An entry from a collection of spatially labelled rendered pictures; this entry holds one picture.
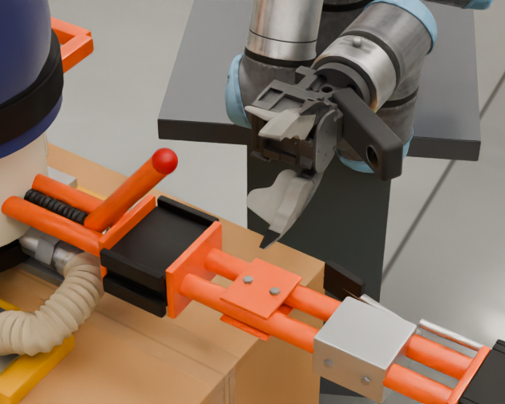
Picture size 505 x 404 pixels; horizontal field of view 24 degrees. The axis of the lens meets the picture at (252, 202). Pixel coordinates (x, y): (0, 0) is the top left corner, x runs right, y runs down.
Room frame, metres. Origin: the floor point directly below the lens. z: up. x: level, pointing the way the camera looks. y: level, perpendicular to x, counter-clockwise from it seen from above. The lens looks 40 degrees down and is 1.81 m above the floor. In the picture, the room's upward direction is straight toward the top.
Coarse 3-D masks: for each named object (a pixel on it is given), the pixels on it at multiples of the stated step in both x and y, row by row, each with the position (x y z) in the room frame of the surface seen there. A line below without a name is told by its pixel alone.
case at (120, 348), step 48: (48, 144) 1.16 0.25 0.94; (96, 192) 1.06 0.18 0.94; (240, 240) 0.98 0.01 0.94; (0, 288) 0.90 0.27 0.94; (48, 288) 0.90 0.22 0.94; (96, 336) 0.83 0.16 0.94; (144, 336) 0.83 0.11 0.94; (192, 336) 0.83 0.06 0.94; (240, 336) 0.83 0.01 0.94; (48, 384) 0.77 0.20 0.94; (96, 384) 0.77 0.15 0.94; (144, 384) 0.77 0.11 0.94; (192, 384) 0.77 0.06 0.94; (240, 384) 0.80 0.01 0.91; (288, 384) 0.88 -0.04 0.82
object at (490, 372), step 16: (480, 352) 0.67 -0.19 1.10; (496, 352) 0.67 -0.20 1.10; (480, 368) 0.65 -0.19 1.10; (496, 368) 0.65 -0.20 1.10; (464, 384) 0.63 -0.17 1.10; (480, 384) 0.63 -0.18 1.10; (496, 384) 0.63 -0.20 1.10; (448, 400) 0.61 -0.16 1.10; (464, 400) 0.61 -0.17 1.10; (480, 400) 0.61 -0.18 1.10; (496, 400) 0.61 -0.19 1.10
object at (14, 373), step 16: (0, 304) 0.86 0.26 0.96; (64, 352) 0.80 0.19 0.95; (0, 368) 0.76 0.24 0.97; (16, 368) 0.77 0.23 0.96; (32, 368) 0.77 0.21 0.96; (48, 368) 0.78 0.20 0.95; (0, 384) 0.75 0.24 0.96; (16, 384) 0.75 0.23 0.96; (32, 384) 0.76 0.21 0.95; (0, 400) 0.74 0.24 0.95; (16, 400) 0.74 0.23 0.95
